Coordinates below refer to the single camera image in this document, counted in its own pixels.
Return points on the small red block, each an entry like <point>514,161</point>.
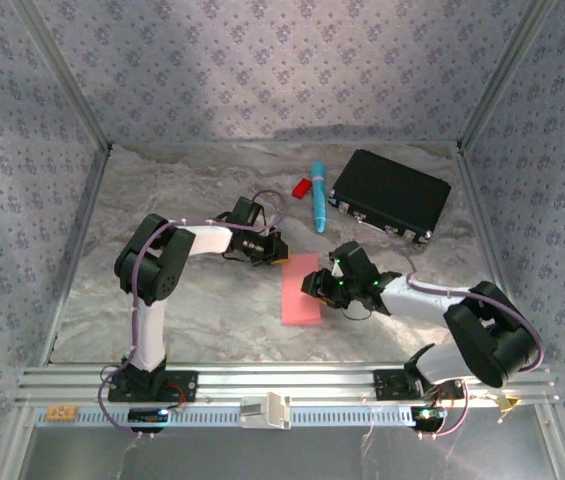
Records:
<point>301,188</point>

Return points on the right black electronics module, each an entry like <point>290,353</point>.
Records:
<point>429,416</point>

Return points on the black electronics module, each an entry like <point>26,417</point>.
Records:
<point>147,415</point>
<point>429,416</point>

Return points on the aluminium frame leg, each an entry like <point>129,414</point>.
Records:
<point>14,445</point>
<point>556,445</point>

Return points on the orange label tag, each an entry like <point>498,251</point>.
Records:
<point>62,413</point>

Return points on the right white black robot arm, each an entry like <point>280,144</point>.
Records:
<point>427,300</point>

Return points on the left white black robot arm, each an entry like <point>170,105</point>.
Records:
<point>149,330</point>

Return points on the black case with chrome latches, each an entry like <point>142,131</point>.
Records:
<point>392,192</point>

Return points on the pink square paper sheet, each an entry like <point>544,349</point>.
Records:
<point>297,310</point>

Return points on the left black electronics module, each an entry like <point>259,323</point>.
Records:
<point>147,415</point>

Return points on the aluminium front mounting rail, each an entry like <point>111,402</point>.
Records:
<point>287,380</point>

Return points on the white plastic bracket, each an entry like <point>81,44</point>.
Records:
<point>272,410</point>

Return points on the aluminium corner post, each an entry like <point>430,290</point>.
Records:
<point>505,75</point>
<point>82,100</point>

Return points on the light blue pen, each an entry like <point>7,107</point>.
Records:
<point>319,200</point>

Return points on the aluminium table side rail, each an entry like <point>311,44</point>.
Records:
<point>475,200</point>
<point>91,200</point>

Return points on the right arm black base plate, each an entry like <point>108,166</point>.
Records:
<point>392,385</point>

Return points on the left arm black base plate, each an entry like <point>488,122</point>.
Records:
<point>182,387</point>

